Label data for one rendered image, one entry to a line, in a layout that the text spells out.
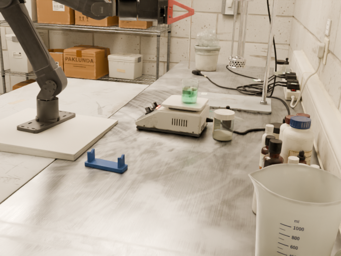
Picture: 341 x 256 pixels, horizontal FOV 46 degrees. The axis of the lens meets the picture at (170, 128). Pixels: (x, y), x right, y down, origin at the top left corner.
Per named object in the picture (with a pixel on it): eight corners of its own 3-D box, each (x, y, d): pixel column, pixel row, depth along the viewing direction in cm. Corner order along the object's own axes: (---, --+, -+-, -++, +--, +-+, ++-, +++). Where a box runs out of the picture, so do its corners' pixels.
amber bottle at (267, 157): (282, 192, 87) (289, 145, 84) (262, 191, 87) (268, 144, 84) (276, 182, 92) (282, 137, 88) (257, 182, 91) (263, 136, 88)
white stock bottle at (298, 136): (272, 165, 100) (278, 116, 96) (294, 161, 104) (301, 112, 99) (293, 177, 94) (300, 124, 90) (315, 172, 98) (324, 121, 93)
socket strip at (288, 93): (284, 100, 162) (286, 89, 160) (281, 80, 199) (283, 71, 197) (299, 101, 161) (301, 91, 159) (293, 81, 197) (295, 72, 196)
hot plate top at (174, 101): (160, 106, 118) (160, 103, 118) (172, 97, 129) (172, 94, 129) (200, 111, 115) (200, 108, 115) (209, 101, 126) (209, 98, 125)
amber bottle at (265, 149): (261, 166, 100) (265, 132, 97) (275, 170, 98) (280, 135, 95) (256, 171, 97) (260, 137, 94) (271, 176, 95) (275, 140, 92)
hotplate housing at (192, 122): (134, 129, 122) (134, 103, 119) (149, 117, 134) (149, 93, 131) (206, 139, 116) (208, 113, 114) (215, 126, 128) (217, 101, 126)
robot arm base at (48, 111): (76, 91, 125) (57, 88, 127) (35, 105, 107) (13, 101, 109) (76, 116, 128) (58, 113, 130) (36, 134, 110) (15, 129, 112)
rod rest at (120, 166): (83, 165, 96) (83, 152, 95) (91, 160, 99) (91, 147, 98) (121, 173, 93) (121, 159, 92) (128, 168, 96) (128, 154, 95)
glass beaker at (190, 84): (175, 103, 120) (177, 76, 117) (189, 101, 123) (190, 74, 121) (190, 108, 116) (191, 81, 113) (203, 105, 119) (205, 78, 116)
